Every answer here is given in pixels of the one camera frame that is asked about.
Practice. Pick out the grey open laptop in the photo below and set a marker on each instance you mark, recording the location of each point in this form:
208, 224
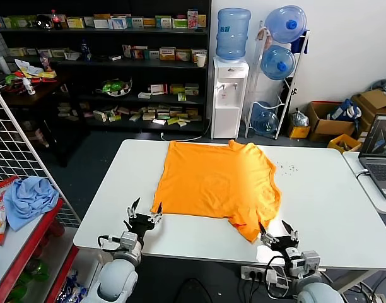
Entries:
380, 170

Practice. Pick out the white water dispenser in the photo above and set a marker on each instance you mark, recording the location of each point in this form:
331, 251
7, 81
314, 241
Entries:
226, 120

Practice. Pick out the dark wooden table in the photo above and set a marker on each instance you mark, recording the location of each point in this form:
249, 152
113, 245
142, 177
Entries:
44, 91

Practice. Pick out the white paper cup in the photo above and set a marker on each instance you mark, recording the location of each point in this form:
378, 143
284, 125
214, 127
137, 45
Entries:
201, 60

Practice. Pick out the blue capped water jug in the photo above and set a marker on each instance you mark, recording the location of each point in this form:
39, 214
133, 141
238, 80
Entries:
276, 63
283, 25

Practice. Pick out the yellow white medicine box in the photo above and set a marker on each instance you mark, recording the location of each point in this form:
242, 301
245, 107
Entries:
75, 22

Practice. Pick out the white grey medicine box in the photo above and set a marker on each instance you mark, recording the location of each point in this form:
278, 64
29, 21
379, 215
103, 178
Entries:
154, 55

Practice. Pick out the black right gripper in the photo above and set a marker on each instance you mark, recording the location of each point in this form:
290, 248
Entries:
284, 244

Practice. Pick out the cola bottle red label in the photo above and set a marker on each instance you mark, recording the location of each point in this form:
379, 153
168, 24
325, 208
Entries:
56, 20

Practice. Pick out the small yellow green box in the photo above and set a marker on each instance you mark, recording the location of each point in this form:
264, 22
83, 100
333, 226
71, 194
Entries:
182, 97

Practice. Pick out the crumpled light blue cloth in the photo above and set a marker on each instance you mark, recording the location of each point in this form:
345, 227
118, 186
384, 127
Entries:
30, 199

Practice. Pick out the orange white medicine box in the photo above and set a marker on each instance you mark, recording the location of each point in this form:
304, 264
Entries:
167, 54
193, 57

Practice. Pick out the blue white snack package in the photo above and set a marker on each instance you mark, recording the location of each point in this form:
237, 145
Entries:
71, 288

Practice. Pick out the yellow green medicine box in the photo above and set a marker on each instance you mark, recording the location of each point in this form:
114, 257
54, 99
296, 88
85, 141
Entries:
177, 88
174, 121

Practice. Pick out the small white side table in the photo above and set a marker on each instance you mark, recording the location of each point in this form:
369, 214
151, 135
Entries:
354, 164

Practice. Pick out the dark shiny glass ball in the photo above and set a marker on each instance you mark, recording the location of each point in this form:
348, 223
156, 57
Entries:
44, 22

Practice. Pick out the white cylinder roll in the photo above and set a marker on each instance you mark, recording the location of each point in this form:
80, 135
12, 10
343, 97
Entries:
3, 65

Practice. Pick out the blue white medicine box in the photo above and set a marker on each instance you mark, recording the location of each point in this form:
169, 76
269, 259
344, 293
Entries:
118, 23

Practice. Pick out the pink white medicine box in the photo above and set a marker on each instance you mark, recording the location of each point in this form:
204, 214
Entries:
127, 51

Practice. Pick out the red white flat box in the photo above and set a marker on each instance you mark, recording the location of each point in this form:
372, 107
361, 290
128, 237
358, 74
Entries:
159, 89

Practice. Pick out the green plastic bottle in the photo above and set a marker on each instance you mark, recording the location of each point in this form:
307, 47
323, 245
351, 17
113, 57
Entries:
38, 269

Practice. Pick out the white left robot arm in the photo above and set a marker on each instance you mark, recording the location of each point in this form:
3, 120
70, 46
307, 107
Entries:
117, 277

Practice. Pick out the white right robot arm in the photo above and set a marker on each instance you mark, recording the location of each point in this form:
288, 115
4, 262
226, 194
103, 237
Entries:
319, 295

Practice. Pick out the tall pink colourful box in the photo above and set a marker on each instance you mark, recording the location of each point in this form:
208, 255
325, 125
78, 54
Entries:
193, 19

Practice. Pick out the blue white bag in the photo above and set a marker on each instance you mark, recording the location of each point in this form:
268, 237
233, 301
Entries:
344, 110

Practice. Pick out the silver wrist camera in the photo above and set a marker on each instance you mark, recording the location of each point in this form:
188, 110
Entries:
311, 260
128, 240

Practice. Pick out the white bottle red label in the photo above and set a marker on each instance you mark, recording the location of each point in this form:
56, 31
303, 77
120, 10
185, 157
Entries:
29, 86

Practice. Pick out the large white table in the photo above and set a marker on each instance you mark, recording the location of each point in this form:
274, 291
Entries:
338, 195

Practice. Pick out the orange t-shirt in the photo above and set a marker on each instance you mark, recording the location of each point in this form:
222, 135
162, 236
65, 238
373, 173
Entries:
212, 180

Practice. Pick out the purple pink bottle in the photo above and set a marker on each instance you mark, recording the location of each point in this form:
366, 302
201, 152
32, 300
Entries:
45, 61

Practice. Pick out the closed cardboard box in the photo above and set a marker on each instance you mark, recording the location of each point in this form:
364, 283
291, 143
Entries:
377, 99

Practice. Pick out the red white striped package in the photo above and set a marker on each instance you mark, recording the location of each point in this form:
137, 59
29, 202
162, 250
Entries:
8, 183

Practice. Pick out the blue plastic bottle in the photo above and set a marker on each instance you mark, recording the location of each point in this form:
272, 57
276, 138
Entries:
85, 52

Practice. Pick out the cream red medicine box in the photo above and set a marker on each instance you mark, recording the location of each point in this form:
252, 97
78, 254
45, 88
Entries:
183, 55

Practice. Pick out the yellow plastic bin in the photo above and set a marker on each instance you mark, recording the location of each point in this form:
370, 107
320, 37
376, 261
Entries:
344, 143

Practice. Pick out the teal patterned cloth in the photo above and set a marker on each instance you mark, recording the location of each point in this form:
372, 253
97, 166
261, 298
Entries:
383, 85

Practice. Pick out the red white shelf cart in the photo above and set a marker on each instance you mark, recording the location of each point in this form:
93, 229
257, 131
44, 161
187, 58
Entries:
19, 246

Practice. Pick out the white pink flat box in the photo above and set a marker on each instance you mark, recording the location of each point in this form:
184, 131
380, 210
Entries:
159, 122

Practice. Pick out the white yellow paper pile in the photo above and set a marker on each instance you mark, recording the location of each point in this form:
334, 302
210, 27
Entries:
30, 69

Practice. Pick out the clear plastic bag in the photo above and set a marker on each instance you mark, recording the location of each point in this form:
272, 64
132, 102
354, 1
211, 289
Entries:
299, 118

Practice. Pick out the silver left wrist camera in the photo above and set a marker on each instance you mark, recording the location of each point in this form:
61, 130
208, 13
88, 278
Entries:
128, 240

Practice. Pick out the small orange box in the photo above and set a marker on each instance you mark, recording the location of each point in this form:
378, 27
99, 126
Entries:
298, 132

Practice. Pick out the white power strip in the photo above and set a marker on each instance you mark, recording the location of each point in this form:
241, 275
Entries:
253, 273

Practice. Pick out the bowl with green packets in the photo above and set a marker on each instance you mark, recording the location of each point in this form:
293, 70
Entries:
114, 87

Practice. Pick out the white metal jug rack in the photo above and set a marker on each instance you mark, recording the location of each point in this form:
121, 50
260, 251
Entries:
289, 101

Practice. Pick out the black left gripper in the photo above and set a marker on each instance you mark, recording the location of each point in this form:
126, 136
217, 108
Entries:
142, 222

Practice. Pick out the open cardboard box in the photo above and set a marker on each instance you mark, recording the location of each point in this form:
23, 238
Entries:
333, 127

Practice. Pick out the black shelf unit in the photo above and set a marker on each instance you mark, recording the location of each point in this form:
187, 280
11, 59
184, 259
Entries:
133, 74

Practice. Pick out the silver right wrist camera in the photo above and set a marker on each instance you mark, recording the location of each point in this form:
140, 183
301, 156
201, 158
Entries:
311, 260

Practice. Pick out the beige hanging tag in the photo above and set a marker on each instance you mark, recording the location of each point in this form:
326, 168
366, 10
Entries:
264, 36

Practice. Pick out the labelled blue water jug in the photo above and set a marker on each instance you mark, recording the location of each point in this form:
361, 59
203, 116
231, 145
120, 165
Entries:
232, 34

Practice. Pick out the small white flat box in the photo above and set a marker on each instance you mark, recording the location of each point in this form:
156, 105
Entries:
144, 95

